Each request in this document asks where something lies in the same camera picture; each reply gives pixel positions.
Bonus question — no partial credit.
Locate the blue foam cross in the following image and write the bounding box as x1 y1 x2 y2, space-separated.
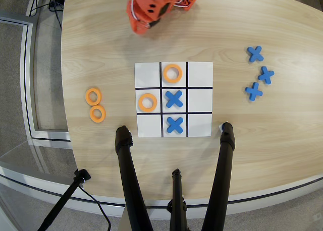
166 116 184 135
165 90 184 108
257 66 275 85
246 45 264 63
244 82 263 102

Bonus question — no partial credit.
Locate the black floor cable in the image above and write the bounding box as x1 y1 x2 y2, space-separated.
29 0 64 27

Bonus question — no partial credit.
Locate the thin black tripod leg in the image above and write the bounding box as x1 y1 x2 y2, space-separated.
166 168 189 231

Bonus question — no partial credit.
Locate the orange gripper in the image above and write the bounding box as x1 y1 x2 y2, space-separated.
126 0 175 36

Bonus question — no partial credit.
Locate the black clamp stand pole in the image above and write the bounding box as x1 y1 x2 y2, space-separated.
37 168 91 231

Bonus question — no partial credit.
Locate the black stand cable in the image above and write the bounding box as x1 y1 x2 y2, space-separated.
77 184 112 231

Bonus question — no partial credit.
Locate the white tic-tac-toe board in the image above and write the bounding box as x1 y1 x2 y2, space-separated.
134 62 214 138

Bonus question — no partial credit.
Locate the grey metal floor frame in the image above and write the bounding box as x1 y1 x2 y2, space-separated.
0 16 73 142

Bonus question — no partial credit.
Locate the orange foam ring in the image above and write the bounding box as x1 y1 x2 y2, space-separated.
138 93 158 113
163 63 183 83
85 88 103 106
89 105 107 124

